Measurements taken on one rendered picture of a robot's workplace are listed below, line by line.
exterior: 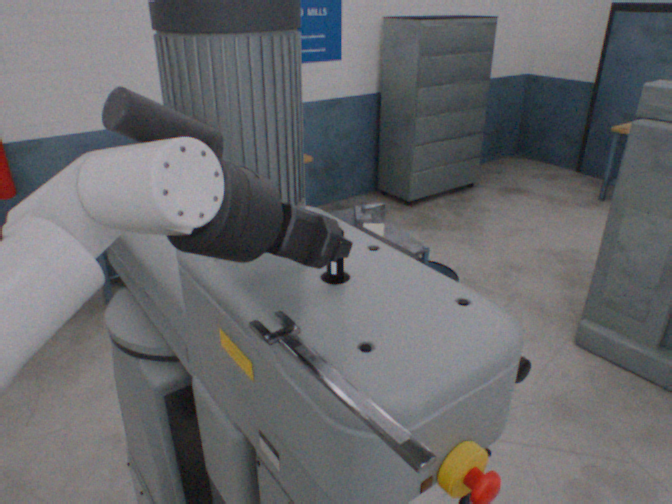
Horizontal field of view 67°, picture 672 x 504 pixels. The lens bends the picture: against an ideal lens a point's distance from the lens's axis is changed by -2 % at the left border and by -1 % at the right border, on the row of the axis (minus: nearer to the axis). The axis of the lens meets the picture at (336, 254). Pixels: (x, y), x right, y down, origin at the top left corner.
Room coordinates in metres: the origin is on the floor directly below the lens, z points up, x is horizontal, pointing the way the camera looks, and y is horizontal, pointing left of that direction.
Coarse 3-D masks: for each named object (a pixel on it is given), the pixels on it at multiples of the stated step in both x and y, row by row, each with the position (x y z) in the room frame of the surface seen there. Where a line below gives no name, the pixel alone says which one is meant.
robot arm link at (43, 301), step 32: (0, 256) 0.28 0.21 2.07; (32, 256) 0.28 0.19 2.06; (0, 288) 0.26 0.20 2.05; (32, 288) 0.27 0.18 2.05; (64, 288) 0.28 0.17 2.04; (0, 320) 0.25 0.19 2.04; (32, 320) 0.26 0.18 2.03; (64, 320) 0.28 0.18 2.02; (0, 352) 0.24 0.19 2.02; (32, 352) 0.26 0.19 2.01; (0, 384) 0.23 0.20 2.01
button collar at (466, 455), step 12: (468, 444) 0.39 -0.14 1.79; (456, 456) 0.37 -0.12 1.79; (468, 456) 0.37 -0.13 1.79; (480, 456) 0.38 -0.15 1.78; (444, 468) 0.37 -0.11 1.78; (456, 468) 0.36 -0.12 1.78; (468, 468) 0.37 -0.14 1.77; (480, 468) 0.38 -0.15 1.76; (444, 480) 0.36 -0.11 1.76; (456, 480) 0.36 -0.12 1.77; (456, 492) 0.36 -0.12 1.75; (468, 492) 0.37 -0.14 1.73
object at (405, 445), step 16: (256, 320) 0.46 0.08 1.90; (288, 320) 0.46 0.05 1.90; (272, 336) 0.43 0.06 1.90; (288, 336) 0.43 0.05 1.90; (288, 352) 0.41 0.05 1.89; (304, 352) 0.40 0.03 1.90; (320, 368) 0.38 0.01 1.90; (336, 384) 0.36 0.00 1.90; (352, 384) 0.36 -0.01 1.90; (352, 400) 0.34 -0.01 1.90; (368, 400) 0.34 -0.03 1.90; (368, 416) 0.32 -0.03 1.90; (384, 416) 0.32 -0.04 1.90; (384, 432) 0.30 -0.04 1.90; (400, 432) 0.30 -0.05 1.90; (400, 448) 0.28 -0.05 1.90; (416, 448) 0.28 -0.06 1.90; (416, 464) 0.27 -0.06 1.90
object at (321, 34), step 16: (304, 0) 5.54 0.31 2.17; (320, 0) 5.65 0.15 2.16; (336, 0) 5.77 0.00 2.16; (304, 16) 5.54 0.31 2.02; (320, 16) 5.65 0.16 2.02; (336, 16) 5.77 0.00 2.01; (304, 32) 5.53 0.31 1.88; (320, 32) 5.65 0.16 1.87; (336, 32) 5.77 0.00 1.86; (304, 48) 5.53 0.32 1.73; (320, 48) 5.65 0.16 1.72; (336, 48) 5.77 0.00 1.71; (304, 64) 5.53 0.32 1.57
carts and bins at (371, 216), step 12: (372, 204) 3.18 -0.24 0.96; (384, 204) 3.20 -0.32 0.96; (336, 216) 3.30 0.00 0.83; (348, 216) 3.30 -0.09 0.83; (360, 216) 3.08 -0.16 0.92; (372, 216) 3.14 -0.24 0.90; (384, 216) 3.20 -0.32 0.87; (372, 228) 2.95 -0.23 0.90; (384, 228) 3.10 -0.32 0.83; (396, 228) 3.10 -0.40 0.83; (396, 240) 2.91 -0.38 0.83; (408, 240) 2.91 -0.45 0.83; (420, 252) 2.76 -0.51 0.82; (432, 264) 3.01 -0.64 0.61; (444, 264) 2.96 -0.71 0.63; (456, 276) 2.83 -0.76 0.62
